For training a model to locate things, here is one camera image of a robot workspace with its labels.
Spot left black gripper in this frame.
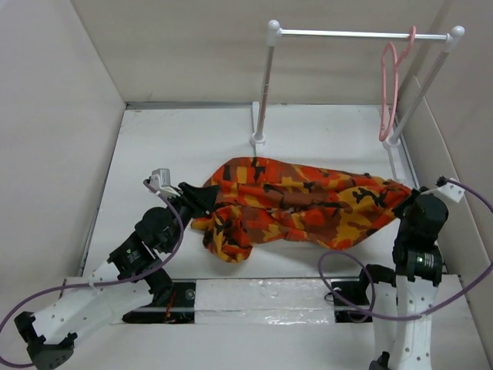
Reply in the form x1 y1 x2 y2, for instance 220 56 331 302
163 182 220 253

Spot orange camouflage trousers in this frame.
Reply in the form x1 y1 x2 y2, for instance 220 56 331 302
191 156 411 263

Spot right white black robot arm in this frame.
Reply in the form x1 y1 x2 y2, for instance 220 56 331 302
356 187 448 369

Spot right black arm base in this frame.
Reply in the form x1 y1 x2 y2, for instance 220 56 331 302
324 264 396 324

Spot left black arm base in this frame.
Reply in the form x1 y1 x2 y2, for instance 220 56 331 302
122 279 197 325

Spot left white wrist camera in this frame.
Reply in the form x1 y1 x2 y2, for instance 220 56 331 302
143 168 180 199

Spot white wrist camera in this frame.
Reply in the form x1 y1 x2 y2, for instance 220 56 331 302
143 168 180 199
426 176 464 205

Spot pink plastic clothes hanger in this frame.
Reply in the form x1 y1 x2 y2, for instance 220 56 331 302
378 25 417 142

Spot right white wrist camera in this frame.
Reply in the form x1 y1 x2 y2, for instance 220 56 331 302
426 176 464 205

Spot white metal clothes rack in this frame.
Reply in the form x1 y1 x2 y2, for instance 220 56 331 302
242 20 466 183

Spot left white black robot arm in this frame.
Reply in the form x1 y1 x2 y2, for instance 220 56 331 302
14 183 219 369

